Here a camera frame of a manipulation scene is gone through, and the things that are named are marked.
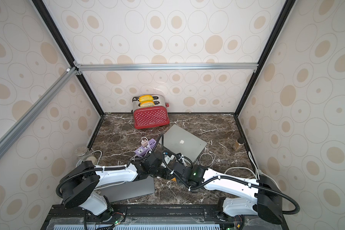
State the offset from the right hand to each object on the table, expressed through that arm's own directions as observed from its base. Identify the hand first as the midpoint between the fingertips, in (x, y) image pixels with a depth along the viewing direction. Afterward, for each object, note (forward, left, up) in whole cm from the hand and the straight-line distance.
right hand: (180, 177), depth 78 cm
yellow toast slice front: (+44, +24, +14) cm, 52 cm away
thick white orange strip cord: (+8, -47, -9) cm, 49 cm away
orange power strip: (-2, +3, +1) cm, 4 cm away
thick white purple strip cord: (+14, +53, -6) cm, 55 cm away
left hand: (+1, +1, 0) cm, 1 cm away
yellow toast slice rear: (+51, +27, +13) cm, 59 cm away
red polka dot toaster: (+41, +24, +5) cm, 47 cm away
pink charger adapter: (+22, +24, -1) cm, 33 cm away
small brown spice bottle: (+24, -37, -1) cm, 44 cm away
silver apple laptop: (+30, +4, -7) cm, 31 cm away
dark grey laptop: (-3, +22, -8) cm, 23 cm away
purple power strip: (+18, +25, -4) cm, 31 cm away
